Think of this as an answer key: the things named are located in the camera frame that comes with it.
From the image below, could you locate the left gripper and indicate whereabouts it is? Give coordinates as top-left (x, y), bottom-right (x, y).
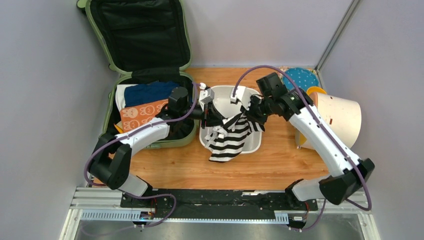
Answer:
top-left (179, 100), bottom-right (227, 129)

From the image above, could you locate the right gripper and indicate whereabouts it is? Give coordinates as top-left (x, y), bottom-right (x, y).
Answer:
top-left (241, 93), bottom-right (275, 125)

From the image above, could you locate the white plastic tub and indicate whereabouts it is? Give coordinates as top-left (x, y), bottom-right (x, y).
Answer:
top-left (199, 85), bottom-right (262, 154)

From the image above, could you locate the black white striped shirt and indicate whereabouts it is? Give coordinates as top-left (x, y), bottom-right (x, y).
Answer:
top-left (205, 113), bottom-right (265, 163)

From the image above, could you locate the green hard-shell suitcase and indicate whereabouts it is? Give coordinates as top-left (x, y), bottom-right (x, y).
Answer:
top-left (76, 0), bottom-right (201, 150)

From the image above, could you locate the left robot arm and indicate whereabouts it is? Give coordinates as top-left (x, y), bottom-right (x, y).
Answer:
top-left (84, 86), bottom-right (215, 208)

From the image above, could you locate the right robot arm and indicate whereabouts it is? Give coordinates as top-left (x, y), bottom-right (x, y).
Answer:
top-left (247, 72), bottom-right (375, 210)

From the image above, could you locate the floral placemat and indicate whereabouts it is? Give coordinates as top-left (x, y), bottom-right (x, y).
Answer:
top-left (277, 66), bottom-right (290, 80)

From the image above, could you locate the blue dotted plate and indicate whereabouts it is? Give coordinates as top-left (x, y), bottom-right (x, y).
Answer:
top-left (285, 67), bottom-right (319, 91)

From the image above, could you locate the yellow bowl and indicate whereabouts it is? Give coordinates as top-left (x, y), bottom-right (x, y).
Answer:
top-left (306, 86), bottom-right (327, 96)

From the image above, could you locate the dark blue garment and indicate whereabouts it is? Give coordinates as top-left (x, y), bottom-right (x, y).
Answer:
top-left (124, 81), bottom-right (180, 108)

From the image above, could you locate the orange bunny print cloth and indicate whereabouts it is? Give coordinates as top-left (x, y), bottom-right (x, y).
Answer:
top-left (120, 99), bottom-right (168, 133)

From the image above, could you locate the cream cylindrical container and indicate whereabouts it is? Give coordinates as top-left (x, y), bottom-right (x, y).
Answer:
top-left (307, 90), bottom-right (362, 148)

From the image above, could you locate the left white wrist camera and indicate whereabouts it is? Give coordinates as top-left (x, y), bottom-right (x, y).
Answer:
top-left (198, 82), bottom-right (215, 106)

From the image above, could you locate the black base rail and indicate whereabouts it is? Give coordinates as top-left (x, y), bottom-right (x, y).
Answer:
top-left (120, 188), bottom-right (318, 220)

